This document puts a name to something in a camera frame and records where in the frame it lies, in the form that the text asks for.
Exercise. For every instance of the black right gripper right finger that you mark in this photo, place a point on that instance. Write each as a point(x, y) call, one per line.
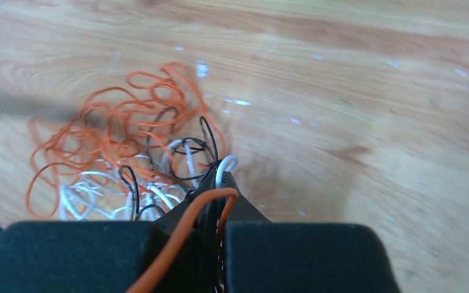
point(258, 255)

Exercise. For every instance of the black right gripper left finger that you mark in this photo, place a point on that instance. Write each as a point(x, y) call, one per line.
point(106, 256)

